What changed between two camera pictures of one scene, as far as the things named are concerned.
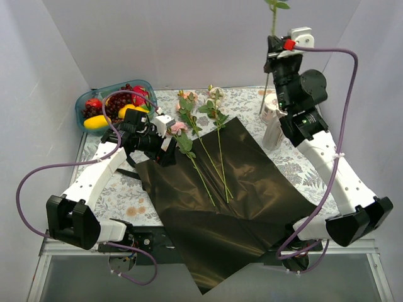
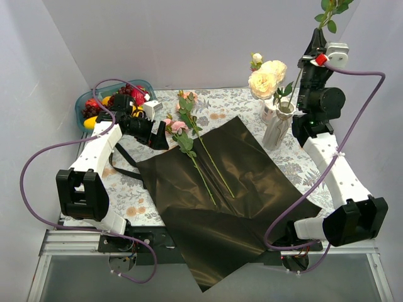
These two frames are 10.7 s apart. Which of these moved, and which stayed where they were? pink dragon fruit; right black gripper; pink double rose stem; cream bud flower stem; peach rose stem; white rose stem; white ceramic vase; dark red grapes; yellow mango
Moved: cream bud flower stem; white rose stem; right black gripper
Stayed: white ceramic vase; pink double rose stem; pink dragon fruit; peach rose stem; dark red grapes; yellow mango
